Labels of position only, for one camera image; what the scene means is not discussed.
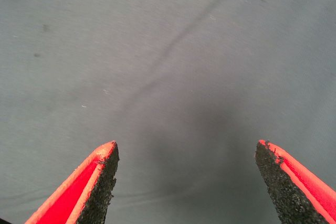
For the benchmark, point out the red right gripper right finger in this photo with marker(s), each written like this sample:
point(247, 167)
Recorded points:
point(291, 195)

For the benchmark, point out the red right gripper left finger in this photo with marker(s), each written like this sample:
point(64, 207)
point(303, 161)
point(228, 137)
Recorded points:
point(78, 195)

